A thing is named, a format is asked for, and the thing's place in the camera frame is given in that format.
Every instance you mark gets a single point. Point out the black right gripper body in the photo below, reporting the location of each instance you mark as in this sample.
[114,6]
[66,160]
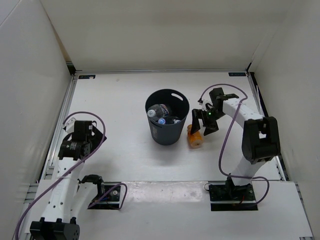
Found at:
[210,116]

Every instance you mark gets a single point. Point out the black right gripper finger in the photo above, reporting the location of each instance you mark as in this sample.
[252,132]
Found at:
[211,128]
[197,114]

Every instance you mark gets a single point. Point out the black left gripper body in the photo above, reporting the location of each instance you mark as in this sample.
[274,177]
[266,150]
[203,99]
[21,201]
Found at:
[97,137]

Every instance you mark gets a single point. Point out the orange juice bottle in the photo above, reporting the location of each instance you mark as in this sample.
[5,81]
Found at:
[195,140]

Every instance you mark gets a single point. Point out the clear plastic bottle white cap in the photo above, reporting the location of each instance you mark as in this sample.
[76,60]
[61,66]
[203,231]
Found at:
[175,120]

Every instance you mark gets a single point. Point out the blue label Pocari Sweat bottle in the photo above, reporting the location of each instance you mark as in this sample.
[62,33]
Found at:
[165,120]

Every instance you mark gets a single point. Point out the clear bottle orange blue label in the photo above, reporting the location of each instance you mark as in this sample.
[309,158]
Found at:
[158,111]

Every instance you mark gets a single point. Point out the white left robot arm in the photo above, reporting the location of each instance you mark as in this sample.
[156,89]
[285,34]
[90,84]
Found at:
[71,195]

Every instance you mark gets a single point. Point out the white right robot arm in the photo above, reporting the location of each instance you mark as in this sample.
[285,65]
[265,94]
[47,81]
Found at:
[260,136]

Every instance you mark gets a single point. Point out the dark grey plastic bin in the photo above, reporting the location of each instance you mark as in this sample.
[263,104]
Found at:
[168,134]

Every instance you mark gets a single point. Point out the dark label sticker right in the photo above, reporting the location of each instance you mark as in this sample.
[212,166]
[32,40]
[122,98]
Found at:
[237,74]

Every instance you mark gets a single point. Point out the dark label sticker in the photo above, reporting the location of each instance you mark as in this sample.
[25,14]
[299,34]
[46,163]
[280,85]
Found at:
[237,74]
[86,77]

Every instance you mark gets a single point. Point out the dark label sticker left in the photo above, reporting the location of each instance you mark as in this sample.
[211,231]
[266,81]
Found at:
[86,77]

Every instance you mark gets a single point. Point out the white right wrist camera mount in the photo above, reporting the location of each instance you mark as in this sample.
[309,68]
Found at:
[205,104]

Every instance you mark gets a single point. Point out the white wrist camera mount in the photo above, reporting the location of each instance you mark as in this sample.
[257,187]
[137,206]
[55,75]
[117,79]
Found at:
[68,127]
[205,104]

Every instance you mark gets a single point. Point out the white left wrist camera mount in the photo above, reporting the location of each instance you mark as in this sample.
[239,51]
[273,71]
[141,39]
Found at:
[68,127]

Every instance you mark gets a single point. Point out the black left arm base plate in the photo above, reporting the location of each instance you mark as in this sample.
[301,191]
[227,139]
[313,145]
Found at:
[110,201]

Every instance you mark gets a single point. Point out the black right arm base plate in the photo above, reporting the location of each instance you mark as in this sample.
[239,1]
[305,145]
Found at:
[227,198]

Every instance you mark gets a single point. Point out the aluminium table frame rail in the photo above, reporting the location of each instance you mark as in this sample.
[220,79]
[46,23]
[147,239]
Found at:
[50,155]

